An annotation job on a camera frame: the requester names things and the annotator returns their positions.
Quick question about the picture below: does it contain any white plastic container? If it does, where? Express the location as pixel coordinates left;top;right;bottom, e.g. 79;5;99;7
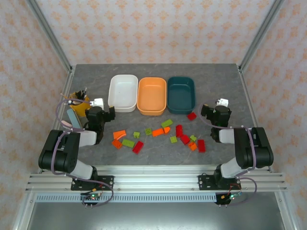
107;74;139;113

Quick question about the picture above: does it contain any yellow pen cup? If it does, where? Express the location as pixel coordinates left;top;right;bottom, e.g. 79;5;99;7
69;94;91;118

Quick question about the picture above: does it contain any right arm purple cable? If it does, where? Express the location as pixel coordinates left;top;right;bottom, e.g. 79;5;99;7
200;103;259;207

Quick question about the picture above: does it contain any orange plastic container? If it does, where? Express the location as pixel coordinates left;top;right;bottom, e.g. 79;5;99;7
136;77;167;116

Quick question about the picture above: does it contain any slotted cable duct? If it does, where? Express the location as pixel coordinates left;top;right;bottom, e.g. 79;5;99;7
35;194;217;204

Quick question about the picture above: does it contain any aluminium frame post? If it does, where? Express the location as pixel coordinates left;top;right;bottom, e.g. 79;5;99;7
238;0;286;72
25;0;73;74

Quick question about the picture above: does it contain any aluminium table side rail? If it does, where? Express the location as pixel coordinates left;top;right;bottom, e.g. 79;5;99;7
238;66;274;173
38;67;75;173

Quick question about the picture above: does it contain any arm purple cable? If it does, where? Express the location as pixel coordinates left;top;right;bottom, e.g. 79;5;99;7
51;98;115;208
200;103;259;207

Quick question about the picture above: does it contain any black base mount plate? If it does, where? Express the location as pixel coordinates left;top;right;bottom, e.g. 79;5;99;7
70;175;115;191
197;174;242;191

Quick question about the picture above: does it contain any grey metal panel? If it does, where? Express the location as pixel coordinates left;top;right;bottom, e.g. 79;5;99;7
14;191;295;230

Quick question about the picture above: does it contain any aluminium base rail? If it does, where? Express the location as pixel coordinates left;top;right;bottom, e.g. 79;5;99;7
25;164;288;193

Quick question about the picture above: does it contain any light blue flat case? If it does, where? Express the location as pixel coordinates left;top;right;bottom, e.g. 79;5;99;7
66;108;82;130

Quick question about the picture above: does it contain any teal plastic container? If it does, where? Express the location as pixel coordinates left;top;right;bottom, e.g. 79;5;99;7
166;76;197;115

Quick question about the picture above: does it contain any small circuit board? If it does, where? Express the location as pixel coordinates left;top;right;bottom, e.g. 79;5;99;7
80;190;104;208
215;190;242;207

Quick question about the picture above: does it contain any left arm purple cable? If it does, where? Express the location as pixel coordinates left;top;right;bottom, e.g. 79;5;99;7
51;98;115;208

